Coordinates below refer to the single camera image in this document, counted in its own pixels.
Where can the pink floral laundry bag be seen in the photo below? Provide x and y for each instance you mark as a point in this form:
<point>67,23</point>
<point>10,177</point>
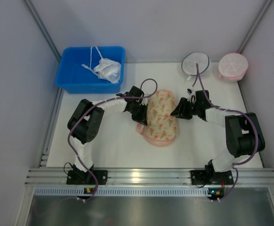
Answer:
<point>161,128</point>

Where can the blue plastic bin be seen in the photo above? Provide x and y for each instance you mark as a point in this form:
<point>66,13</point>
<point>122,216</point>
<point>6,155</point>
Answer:
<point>75,73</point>

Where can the blue-trimmed round mesh bag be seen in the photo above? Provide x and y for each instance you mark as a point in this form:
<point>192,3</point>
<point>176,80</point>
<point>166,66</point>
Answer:
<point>188,65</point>

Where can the slotted grey cable duct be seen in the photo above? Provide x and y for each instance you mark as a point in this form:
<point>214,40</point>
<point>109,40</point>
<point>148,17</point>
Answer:
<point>130,191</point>

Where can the white bra in bin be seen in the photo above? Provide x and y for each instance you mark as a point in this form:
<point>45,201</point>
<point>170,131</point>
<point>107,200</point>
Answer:
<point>107,69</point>

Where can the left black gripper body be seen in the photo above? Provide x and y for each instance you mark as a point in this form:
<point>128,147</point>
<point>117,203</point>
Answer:
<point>139,113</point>

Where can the aluminium mounting rail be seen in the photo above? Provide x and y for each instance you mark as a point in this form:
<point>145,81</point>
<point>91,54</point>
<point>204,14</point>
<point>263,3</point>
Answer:
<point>248,177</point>

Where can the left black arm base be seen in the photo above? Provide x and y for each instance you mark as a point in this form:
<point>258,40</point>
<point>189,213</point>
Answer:
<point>78,177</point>

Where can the pink-trimmed round mesh bag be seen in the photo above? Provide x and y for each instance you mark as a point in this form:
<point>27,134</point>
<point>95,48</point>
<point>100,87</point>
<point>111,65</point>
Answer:
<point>232,67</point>

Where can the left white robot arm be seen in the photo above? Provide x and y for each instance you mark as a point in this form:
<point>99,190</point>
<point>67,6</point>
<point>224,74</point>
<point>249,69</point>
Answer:
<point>86,120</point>

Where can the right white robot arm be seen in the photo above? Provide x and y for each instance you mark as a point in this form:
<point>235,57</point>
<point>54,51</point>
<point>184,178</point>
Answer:
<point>244,137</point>

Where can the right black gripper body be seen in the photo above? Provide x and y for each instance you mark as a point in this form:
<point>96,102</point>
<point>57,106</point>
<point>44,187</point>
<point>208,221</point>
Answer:
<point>182,109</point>

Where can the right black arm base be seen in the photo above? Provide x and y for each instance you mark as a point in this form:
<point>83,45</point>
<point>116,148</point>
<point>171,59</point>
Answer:
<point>203,177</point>

